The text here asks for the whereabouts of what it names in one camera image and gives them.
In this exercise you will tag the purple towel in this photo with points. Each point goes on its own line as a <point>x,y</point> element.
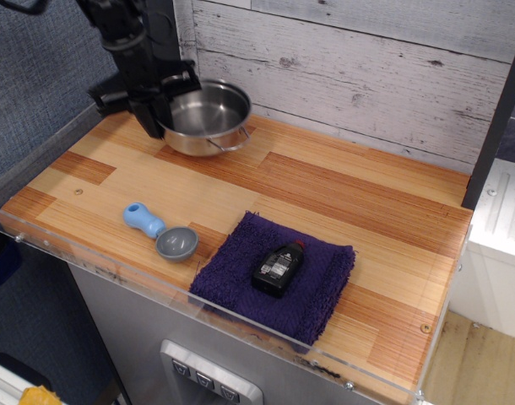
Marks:
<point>303,312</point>

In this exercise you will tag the white aluminium side unit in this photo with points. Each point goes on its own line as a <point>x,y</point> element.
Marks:
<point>484,286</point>

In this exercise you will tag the dark grey left post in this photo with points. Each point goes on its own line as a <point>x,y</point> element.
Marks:
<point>160,22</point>

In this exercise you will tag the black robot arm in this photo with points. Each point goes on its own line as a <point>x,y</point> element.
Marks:
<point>116,20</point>

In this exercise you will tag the dark grey post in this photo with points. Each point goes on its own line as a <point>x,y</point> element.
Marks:
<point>490,147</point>
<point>160,22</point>

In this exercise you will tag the small black bottle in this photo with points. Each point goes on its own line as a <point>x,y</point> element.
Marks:
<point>274,274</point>

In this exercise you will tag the silver dispenser button panel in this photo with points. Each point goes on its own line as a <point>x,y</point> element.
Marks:
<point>230,387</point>

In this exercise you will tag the dark grey right post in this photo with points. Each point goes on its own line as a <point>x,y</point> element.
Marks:
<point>490,147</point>

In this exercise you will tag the blue grey toy scoop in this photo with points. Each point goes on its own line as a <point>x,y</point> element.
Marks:
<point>175,244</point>

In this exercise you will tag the stainless steel pan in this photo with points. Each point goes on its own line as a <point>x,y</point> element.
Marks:
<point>209,121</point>

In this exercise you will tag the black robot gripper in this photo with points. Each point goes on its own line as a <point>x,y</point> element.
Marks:
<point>143,84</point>

